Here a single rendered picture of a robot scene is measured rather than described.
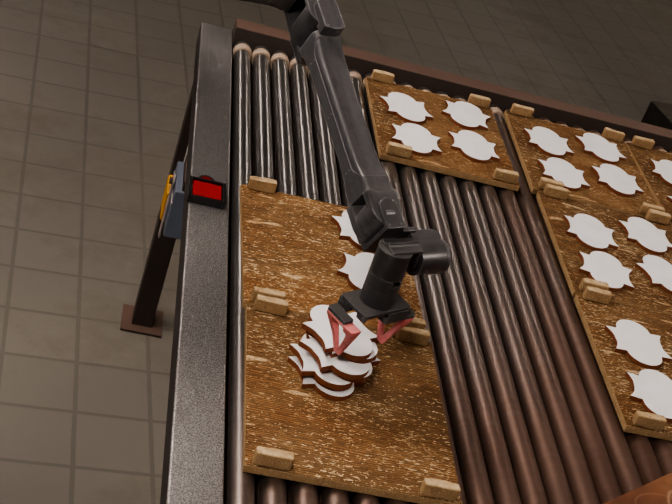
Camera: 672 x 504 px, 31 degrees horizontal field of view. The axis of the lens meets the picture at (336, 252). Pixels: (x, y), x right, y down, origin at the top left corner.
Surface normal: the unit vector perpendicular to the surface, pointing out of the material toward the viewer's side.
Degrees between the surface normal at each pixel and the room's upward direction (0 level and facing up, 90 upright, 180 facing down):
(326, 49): 35
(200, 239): 0
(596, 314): 0
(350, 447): 0
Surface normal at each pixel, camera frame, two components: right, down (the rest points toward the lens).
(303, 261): 0.29, -0.80
